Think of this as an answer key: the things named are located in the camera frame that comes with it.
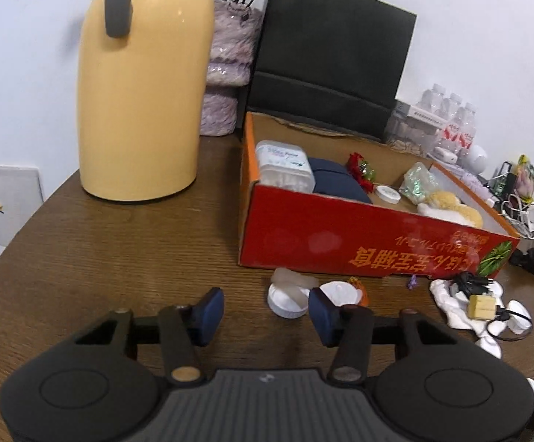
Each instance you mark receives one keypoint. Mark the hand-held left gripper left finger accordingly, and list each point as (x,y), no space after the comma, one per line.
(207,315)

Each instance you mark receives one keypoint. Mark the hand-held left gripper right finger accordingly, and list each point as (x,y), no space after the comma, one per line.
(322,317)

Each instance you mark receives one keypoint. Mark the white heart-shaped case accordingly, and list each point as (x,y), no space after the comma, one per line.
(338,292)

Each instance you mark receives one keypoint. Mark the red cardboard box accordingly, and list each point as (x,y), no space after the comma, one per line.
(304,235)

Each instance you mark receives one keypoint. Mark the navy pouch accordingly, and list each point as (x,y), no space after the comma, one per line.
(336,179)

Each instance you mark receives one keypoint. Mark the red artificial flower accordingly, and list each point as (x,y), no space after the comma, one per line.
(354,165)

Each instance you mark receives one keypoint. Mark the white cotton swab box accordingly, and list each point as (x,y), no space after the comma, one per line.
(281,165)

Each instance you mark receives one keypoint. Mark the iridescent wrapper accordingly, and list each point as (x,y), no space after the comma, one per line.
(416,182)

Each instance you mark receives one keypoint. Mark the yellow and white plush toy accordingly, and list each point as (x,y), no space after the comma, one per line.
(451,205)

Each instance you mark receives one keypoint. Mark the small orange wrapper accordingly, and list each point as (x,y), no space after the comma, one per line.
(362,292)

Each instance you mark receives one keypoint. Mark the clear plastic lid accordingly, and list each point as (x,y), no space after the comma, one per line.
(294,278)

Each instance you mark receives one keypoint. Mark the small purple trinket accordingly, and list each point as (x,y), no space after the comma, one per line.
(412,281)

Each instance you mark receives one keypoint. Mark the yellow cube charger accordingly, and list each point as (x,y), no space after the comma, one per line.
(480,307)

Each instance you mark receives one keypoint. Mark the white cloth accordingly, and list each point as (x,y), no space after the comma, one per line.
(446,299)

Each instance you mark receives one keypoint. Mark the black pouch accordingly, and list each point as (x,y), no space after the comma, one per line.
(531,260)

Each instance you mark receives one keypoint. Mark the purple fuzzy headband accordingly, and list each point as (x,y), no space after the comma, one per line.
(472,182)

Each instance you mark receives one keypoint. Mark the white earbuds case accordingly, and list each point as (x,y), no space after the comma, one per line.
(444,154)

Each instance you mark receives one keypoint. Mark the pink candy bag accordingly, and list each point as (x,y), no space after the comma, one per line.
(527,175)

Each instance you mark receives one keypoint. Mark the small dark bottle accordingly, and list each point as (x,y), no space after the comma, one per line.
(504,178)

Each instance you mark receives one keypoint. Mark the white round robot toy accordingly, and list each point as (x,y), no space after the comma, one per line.
(475,159)

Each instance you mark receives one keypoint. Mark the white carton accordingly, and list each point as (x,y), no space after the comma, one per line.
(409,113)

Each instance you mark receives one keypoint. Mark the yellow thermos jug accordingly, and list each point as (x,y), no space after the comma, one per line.
(142,101)

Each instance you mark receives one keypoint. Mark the water bottle red label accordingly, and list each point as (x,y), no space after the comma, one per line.
(432,99)
(466,126)
(451,115)

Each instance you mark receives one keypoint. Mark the black paper bag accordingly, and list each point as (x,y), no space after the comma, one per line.
(331,55)

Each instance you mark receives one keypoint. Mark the pink fuzzy vase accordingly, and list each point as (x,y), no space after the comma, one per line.
(228,46)

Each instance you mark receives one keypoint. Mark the white wall panel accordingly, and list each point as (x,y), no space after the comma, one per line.
(4,202)

